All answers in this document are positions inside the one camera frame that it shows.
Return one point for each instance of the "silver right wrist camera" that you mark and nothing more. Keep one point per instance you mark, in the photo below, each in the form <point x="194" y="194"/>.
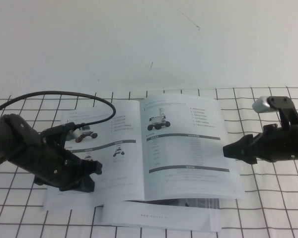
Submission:
<point x="262" y="105"/>

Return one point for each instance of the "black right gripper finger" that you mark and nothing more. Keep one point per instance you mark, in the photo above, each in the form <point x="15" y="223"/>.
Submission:
<point x="234" y="148"/>
<point x="250" y="156"/>

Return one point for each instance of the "white black-grid tablecloth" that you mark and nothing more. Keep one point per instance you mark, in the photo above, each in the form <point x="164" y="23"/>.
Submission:
<point x="268" y="188"/>

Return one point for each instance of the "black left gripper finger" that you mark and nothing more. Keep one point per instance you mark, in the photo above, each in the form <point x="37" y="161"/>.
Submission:
<point x="84" y="186"/>
<point x="94" y="168"/>

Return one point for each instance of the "white product manual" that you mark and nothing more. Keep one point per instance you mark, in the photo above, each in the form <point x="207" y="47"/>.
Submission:
<point x="188" y="158"/>

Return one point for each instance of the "black right wrist camera bracket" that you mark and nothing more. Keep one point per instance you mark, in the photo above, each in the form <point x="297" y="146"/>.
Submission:
<point x="285" y="111"/>

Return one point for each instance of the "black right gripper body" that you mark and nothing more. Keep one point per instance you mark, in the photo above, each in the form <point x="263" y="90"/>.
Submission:
<point x="275" y="146"/>

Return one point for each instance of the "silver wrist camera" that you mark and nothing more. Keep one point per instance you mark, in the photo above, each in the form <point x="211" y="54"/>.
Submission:
<point x="262" y="105"/>
<point x="75" y="134"/>

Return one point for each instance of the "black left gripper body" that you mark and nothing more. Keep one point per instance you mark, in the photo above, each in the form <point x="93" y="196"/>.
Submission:
<point x="52" y="166"/>

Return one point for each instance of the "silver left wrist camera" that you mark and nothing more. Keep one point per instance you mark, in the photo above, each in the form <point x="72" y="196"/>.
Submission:
<point x="75" y="134"/>

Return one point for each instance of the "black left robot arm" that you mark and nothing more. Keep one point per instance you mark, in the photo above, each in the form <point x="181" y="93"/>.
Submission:
<point x="5" y="138"/>

